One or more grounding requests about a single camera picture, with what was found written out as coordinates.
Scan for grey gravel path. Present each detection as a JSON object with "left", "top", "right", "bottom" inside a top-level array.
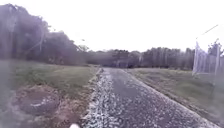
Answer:
[{"left": 81, "top": 67, "right": 219, "bottom": 128}]

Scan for grass field with bare patches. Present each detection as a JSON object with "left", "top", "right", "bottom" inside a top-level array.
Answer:
[{"left": 0, "top": 59, "right": 102, "bottom": 128}]

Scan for wood of dark trees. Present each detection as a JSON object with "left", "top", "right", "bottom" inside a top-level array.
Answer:
[{"left": 0, "top": 3, "right": 224, "bottom": 70}]

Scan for green grass field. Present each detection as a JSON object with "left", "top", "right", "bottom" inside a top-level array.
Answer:
[{"left": 126, "top": 67, "right": 224, "bottom": 128}]

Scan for robot's own part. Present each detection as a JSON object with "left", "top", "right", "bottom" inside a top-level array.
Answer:
[{"left": 69, "top": 123, "right": 81, "bottom": 128}]

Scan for wire mesh fence with posts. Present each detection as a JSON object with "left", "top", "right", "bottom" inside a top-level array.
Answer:
[{"left": 191, "top": 23, "right": 224, "bottom": 88}]

